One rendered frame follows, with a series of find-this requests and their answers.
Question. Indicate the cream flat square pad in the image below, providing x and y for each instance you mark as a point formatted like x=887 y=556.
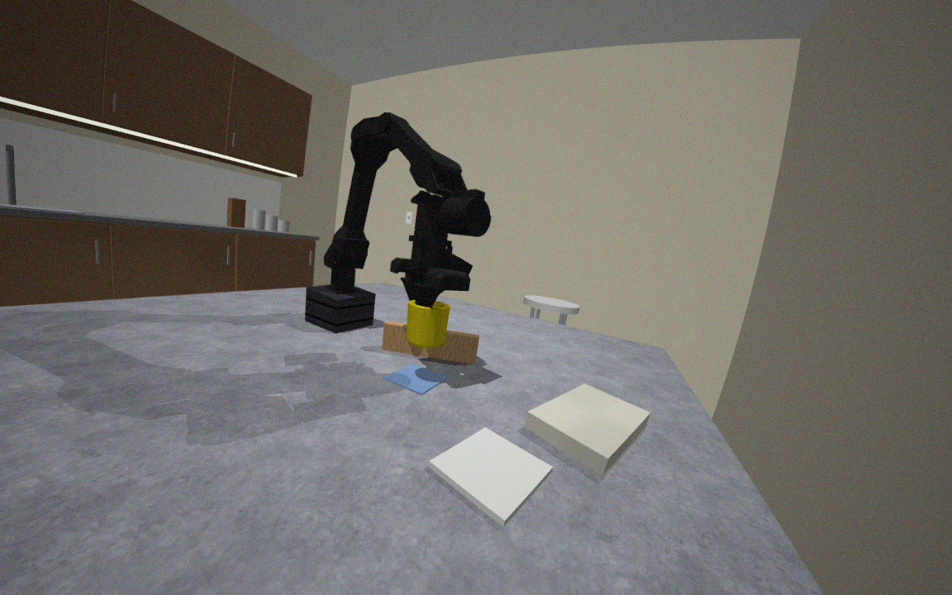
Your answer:
x=592 y=426

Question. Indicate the tan wooden board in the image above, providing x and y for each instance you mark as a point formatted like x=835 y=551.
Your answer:
x=458 y=346

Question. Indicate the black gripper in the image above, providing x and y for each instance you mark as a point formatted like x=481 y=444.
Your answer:
x=425 y=276

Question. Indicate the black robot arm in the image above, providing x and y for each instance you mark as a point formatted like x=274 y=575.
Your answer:
x=458 y=211

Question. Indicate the yellow cup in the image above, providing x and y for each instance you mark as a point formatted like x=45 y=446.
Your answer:
x=426 y=326

